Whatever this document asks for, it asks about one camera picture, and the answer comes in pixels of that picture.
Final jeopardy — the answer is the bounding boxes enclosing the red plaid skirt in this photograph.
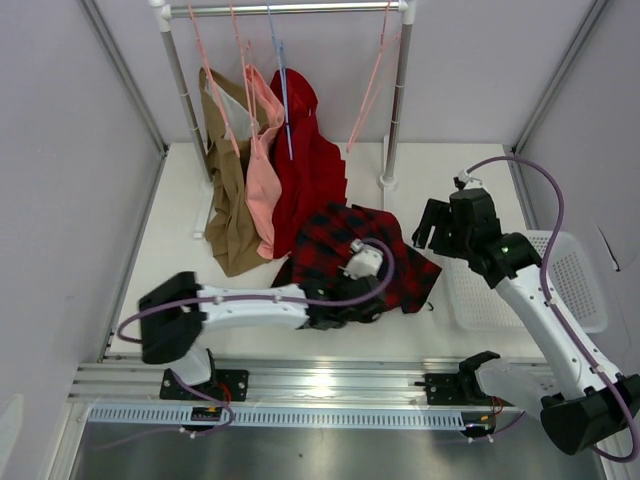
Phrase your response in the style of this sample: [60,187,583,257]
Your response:
[272,203,441,314]

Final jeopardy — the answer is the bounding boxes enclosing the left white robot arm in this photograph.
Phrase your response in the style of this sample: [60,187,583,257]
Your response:
[138,271,386,400]

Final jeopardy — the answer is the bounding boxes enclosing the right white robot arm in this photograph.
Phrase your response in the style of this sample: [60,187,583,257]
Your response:
[412,188,639,462]

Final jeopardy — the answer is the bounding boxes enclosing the empty pink hanger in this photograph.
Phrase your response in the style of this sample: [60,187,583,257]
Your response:
[346,1,399,153]

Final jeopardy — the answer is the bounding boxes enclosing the blue hanger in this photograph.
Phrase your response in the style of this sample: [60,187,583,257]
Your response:
[267,2,294,160]

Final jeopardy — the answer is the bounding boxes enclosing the pink hanger far left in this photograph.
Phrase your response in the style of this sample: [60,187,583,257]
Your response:
[187,3,240,158]

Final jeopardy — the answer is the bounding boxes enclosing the white plastic basket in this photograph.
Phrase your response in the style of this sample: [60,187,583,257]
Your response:
[443,232,608,334]

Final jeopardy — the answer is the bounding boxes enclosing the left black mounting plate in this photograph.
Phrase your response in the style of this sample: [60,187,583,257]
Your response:
[159,369,250,402]

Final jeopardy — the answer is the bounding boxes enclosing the black mounting plate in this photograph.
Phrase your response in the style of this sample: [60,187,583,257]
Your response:
[413,373,511,407]
[159,369,250,402]

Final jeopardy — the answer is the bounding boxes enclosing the red hanging garment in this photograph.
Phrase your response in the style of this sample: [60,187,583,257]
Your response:
[271,69,347,259]

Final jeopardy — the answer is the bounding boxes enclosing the pink hanging garment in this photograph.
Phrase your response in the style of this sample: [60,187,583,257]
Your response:
[245,65,284,260]

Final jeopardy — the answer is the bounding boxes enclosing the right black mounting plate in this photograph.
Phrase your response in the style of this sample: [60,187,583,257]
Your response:
[413,373,511,407]

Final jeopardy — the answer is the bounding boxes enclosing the tan hanging garment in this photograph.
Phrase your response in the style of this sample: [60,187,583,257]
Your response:
[199,69,263,277]

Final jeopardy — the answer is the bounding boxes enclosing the metal clothes rack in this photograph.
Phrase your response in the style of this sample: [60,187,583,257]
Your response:
[149,1,417,241]

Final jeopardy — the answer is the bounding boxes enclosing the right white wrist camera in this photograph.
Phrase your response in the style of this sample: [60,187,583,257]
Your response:
[453,170,484,190]

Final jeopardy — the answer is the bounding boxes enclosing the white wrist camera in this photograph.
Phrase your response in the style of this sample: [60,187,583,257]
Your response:
[453,170,484,190]
[341,239,384,280]

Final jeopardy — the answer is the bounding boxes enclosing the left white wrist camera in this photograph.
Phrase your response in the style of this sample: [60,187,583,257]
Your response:
[341,239,384,280]

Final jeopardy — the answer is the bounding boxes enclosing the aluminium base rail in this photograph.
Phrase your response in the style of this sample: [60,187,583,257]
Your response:
[68,356,459,409]

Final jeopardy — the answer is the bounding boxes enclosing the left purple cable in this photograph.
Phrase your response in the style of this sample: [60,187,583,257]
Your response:
[117,237,396,439]

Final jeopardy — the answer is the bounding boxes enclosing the purple cable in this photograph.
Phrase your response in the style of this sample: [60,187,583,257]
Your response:
[117,237,396,439]
[457,155,640,464]

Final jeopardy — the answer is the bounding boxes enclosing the slotted white cable duct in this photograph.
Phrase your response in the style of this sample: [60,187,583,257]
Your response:
[89,404,466,431]

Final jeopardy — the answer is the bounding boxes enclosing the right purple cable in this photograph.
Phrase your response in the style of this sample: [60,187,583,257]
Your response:
[457,155,640,464]

